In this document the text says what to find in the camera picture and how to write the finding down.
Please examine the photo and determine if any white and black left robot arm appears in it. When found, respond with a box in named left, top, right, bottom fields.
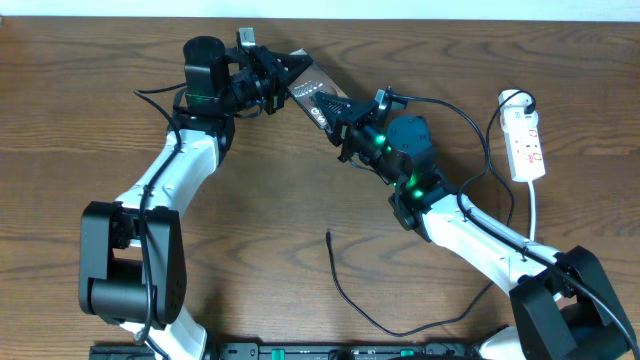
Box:
left=78, top=28, right=313, bottom=359

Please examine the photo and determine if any white power strip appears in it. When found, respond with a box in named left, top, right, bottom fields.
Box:
left=498, top=89, right=546, bottom=183

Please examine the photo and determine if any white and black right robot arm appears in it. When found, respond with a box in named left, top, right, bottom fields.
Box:
left=311, top=92, right=639, bottom=359

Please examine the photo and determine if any black charger cable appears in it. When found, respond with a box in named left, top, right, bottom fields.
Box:
left=325, top=89, right=537, bottom=338

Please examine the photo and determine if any black right camera cable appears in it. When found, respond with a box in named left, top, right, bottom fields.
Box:
left=387, top=87, right=640, bottom=351

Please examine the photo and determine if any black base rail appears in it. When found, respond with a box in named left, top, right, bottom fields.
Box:
left=89, top=341, right=481, bottom=360

